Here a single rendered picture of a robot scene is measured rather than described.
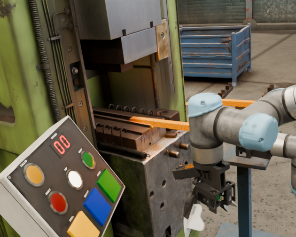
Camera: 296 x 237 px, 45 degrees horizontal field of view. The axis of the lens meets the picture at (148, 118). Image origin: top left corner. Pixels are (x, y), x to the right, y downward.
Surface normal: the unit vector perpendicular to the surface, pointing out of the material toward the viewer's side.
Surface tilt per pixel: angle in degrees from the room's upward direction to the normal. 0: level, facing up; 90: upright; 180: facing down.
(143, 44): 90
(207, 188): 0
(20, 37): 90
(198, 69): 90
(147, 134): 90
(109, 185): 60
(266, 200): 0
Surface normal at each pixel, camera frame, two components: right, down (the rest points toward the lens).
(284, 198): -0.11, -0.92
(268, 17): -0.58, 0.35
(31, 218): -0.20, 0.39
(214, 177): -0.78, 0.31
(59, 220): 0.79, -0.49
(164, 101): 0.80, 0.14
